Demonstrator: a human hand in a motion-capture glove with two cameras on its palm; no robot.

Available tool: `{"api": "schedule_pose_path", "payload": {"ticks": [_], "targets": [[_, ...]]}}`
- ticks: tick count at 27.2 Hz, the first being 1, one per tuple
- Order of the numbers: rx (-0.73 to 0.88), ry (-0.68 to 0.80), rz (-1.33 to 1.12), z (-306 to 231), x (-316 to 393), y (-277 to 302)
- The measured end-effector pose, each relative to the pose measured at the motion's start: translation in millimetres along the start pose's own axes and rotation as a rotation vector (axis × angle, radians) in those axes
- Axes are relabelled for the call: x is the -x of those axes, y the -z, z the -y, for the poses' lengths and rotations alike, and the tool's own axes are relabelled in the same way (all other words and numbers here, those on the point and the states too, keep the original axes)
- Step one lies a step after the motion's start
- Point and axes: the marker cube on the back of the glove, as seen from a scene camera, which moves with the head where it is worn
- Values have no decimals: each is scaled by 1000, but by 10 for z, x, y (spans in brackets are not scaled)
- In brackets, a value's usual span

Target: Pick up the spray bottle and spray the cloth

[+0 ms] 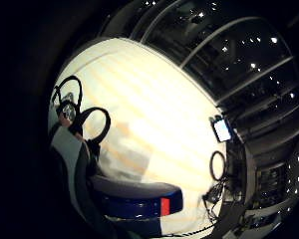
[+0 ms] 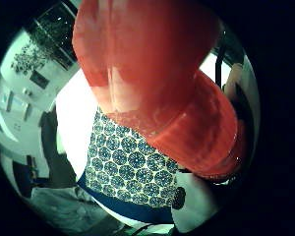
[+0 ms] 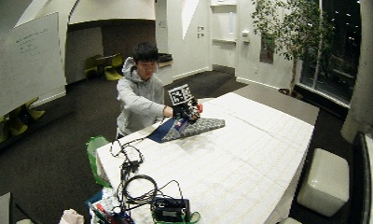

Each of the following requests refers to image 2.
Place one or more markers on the white cup with dark print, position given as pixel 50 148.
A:
pixel 196 203

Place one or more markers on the dark chair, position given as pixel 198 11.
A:
pixel 57 154

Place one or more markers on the dark framed window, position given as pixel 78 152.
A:
pixel 55 32

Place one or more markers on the leafy plant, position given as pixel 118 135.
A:
pixel 29 59

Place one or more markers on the dark wall picture frame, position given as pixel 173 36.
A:
pixel 39 79

